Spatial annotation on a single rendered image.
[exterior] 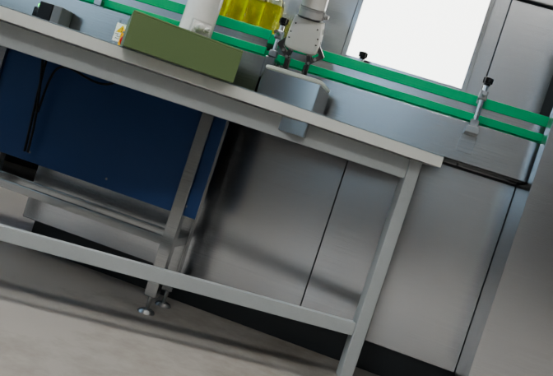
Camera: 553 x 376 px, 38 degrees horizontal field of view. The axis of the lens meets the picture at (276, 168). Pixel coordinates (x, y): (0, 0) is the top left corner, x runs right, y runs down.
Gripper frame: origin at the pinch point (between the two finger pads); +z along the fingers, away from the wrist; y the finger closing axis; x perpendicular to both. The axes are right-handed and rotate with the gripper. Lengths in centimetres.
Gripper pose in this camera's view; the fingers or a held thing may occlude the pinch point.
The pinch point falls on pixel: (295, 67)
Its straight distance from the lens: 239.9
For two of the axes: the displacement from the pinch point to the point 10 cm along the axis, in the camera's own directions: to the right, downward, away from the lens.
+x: -2.2, 2.3, -9.5
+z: -2.7, 9.2, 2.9
